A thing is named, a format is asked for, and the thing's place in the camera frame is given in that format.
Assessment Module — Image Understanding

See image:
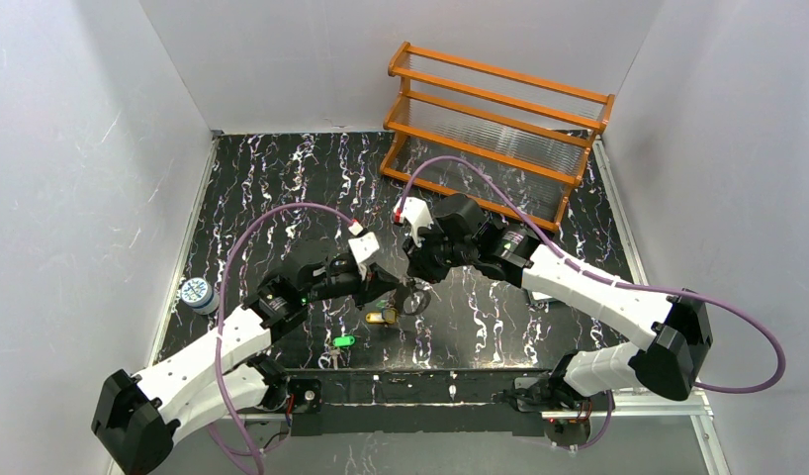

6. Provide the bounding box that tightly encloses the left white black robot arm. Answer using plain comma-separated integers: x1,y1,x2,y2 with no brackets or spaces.
91,253,402,474

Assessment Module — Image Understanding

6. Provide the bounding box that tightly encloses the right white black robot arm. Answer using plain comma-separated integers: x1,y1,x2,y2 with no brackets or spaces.
394,194,712,407

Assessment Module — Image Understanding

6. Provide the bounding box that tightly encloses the green tag key near edge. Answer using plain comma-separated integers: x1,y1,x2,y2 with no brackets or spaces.
328,334,356,370

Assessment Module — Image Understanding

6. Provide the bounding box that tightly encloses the orange two-tier rack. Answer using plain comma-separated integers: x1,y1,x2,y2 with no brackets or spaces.
380,42,616,232

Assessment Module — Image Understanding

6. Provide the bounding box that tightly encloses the blue white round container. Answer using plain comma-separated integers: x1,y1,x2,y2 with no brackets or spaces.
179,277,220,316

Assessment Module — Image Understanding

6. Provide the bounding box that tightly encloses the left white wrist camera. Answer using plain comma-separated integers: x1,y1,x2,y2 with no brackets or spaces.
348,220,380,280

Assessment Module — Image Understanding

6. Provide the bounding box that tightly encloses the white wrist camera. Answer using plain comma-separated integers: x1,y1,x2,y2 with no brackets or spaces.
393,197,433,247
348,220,380,280

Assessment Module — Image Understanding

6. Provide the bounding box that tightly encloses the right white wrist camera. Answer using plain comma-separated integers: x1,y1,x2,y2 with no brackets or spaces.
393,197,433,247

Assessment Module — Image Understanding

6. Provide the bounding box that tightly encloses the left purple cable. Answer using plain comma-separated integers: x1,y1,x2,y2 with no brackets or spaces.
205,201,364,475

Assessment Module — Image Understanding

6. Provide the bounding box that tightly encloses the purple cable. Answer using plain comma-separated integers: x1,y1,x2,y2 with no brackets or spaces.
205,201,364,475
399,155,787,451

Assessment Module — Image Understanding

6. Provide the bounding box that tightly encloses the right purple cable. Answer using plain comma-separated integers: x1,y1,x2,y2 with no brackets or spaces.
399,155,787,451

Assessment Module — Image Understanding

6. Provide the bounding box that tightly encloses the aluminium front rail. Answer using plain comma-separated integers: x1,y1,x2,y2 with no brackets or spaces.
119,370,715,421

